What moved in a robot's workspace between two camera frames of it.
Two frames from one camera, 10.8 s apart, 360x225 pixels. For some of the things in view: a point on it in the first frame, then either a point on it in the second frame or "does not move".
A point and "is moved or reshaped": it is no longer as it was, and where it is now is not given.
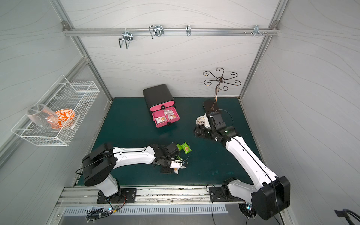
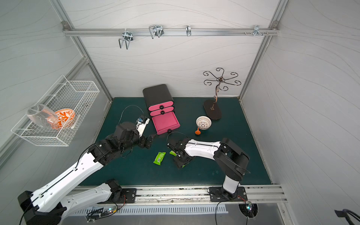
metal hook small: (188, 30) does not move
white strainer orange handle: (201, 120) does not move
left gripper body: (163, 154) to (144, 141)
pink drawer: (166, 116) is moved or reshaped
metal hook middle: (156, 30) does not move
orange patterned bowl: (65, 117) does not move
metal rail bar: (242, 32) does not move
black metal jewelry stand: (210, 106) does not move
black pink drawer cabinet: (161, 103) is moved or reshaped
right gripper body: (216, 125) to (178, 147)
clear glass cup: (43, 116) does not move
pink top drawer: (162, 106) does not move
